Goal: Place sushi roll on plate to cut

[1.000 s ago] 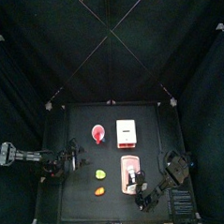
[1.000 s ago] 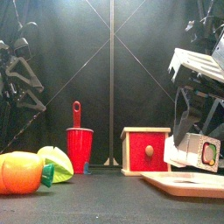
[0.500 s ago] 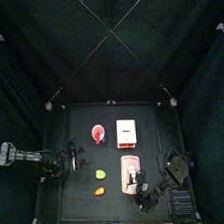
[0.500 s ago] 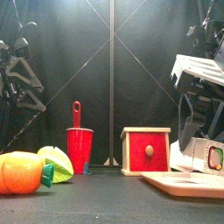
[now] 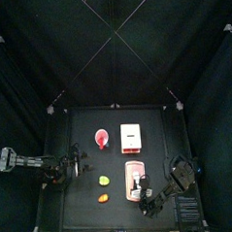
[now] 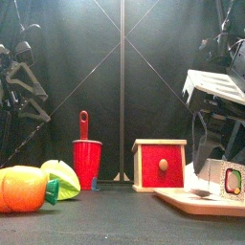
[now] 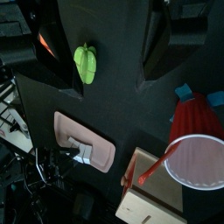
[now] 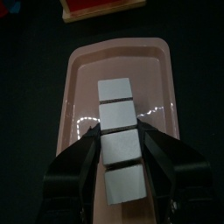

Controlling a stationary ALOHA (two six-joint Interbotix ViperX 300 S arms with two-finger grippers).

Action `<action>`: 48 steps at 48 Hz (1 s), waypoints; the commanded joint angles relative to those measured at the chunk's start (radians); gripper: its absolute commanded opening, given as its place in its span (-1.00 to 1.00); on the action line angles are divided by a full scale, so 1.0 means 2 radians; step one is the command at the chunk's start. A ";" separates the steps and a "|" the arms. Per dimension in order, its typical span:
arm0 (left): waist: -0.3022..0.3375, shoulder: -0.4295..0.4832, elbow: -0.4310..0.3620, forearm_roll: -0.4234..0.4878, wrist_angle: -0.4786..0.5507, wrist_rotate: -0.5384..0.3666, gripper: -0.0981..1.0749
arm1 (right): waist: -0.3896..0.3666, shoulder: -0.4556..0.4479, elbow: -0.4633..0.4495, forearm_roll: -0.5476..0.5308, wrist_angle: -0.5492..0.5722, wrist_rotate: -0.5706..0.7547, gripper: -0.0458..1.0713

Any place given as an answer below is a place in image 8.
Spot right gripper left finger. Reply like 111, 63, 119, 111
35, 122, 102, 224

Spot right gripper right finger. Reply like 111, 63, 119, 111
136, 117, 219, 224

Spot white segmented toy sushi roll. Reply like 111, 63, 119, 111
97, 77, 148, 207

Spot pink rectangular plastic plate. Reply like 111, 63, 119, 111
55, 37, 180, 224

